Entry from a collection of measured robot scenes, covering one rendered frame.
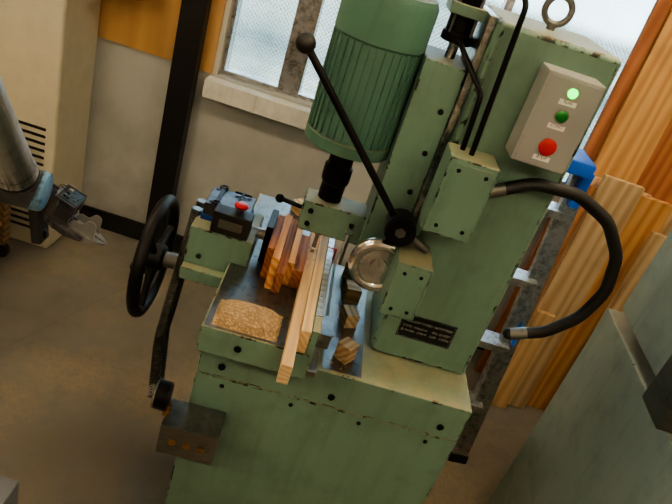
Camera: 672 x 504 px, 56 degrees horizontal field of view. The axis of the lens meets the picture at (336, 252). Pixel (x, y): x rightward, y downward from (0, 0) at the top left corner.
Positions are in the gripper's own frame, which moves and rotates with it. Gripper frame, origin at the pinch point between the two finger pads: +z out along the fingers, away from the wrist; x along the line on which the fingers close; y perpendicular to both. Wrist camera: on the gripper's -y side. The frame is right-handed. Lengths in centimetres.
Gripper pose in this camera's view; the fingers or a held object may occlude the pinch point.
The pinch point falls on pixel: (99, 243)
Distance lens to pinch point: 165.9
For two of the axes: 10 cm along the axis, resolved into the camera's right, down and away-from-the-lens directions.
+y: 6.0, -6.8, -4.1
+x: 0.8, -4.7, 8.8
